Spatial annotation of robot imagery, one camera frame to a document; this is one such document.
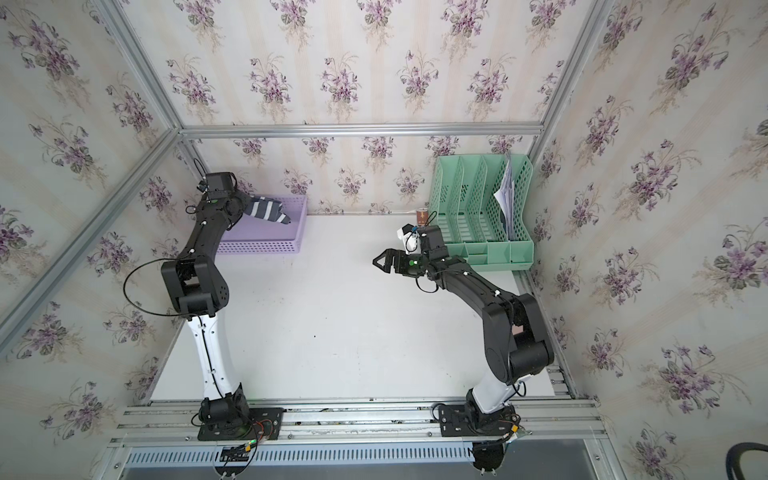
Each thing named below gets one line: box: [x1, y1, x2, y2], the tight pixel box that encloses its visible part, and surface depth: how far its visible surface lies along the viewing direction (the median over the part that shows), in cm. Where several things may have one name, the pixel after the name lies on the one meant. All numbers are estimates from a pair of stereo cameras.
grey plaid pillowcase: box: [243, 196, 291, 224], surface depth 103 cm
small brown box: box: [416, 208, 429, 226], surface depth 122 cm
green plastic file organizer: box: [428, 154, 534, 272], surface depth 107 cm
